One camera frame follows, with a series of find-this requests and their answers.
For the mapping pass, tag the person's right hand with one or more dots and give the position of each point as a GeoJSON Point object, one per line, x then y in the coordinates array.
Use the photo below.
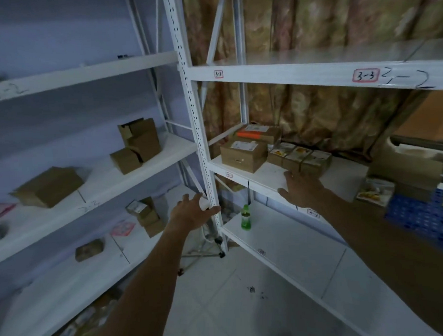
{"type": "Point", "coordinates": [305, 191]}

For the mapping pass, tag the person's left hand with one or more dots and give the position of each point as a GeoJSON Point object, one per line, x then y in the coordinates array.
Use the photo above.
{"type": "Point", "coordinates": [190, 215]}

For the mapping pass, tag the person's left thumb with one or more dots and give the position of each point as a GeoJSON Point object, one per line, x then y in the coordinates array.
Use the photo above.
{"type": "Point", "coordinates": [213, 210]}

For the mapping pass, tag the person's right thumb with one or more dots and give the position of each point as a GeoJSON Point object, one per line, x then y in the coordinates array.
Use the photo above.
{"type": "Point", "coordinates": [284, 193]}

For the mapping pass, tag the person's left forearm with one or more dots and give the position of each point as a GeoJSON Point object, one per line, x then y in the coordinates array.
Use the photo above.
{"type": "Point", "coordinates": [146, 286]}

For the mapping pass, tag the person's right forearm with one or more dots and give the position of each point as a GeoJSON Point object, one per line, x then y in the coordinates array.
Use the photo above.
{"type": "Point", "coordinates": [386, 257]}

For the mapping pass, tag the green plastic bottle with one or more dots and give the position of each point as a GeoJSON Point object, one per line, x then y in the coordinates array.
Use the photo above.
{"type": "Point", "coordinates": [246, 219]}

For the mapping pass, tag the metal tripod stand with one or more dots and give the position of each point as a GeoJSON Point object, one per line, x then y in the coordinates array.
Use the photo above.
{"type": "Point", "coordinates": [206, 251]}

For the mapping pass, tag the brown box with shipping label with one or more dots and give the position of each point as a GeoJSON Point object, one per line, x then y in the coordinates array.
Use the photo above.
{"type": "Point", "coordinates": [243, 156]}

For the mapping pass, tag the small plain cardboard box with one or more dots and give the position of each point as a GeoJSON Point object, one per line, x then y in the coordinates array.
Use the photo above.
{"type": "Point", "coordinates": [155, 228]}
{"type": "Point", "coordinates": [125, 161]}

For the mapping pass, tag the cardboard box with orange tape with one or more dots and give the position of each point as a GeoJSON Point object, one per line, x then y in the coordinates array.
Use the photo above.
{"type": "Point", "coordinates": [258, 132]}

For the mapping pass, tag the cardboard box with white label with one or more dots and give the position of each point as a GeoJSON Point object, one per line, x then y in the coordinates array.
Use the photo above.
{"type": "Point", "coordinates": [142, 210]}

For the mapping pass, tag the printed food packet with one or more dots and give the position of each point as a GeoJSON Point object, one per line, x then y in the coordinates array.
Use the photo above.
{"type": "Point", "coordinates": [375, 192]}

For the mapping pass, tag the pink plastic packet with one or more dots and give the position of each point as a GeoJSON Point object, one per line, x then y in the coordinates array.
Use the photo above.
{"type": "Point", "coordinates": [1, 210]}
{"type": "Point", "coordinates": [122, 228]}

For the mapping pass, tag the open cardboard box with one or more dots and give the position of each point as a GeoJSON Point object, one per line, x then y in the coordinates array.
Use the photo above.
{"type": "Point", "coordinates": [141, 138]}

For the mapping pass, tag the white metal shelf rack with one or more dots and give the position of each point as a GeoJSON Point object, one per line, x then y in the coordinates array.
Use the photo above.
{"type": "Point", "coordinates": [97, 186]}
{"type": "Point", "coordinates": [276, 75]}

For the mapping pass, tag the large brown cardboard box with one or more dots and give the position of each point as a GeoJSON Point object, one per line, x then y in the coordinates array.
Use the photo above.
{"type": "Point", "coordinates": [405, 172]}

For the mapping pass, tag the small dark printed box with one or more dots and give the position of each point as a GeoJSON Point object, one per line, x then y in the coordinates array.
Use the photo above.
{"type": "Point", "coordinates": [89, 250]}

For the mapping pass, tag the small red shelf label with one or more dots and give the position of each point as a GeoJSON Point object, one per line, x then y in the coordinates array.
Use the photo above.
{"type": "Point", "coordinates": [218, 74]}

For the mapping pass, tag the blue patterned box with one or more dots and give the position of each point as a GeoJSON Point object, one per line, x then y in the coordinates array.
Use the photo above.
{"type": "Point", "coordinates": [425, 219]}

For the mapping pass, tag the red bordered shelf label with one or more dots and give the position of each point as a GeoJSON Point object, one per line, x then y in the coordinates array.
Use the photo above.
{"type": "Point", "coordinates": [366, 75]}

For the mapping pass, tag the dark metal tube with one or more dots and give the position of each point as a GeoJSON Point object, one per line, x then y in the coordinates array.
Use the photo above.
{"type": "Point", "coordinates": [422, 144]}

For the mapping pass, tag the tall cardboard carton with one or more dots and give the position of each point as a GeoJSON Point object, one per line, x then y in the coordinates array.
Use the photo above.
{"type": "Point", "coordinates": [428, 115]}

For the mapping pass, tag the flat cardboard box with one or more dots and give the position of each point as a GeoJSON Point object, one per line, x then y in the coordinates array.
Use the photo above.
{"type": "Point", "coordinates": [48, 187]}

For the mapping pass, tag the pile of boxes under shelf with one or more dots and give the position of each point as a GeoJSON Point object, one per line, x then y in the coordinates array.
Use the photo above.
{"type": "Point", "coordinates": [85, 322]}

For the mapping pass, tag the patterned brown curtain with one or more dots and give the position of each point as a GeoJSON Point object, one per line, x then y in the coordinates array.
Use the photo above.
{"type": "Point", "coordinates": [310, 23]}

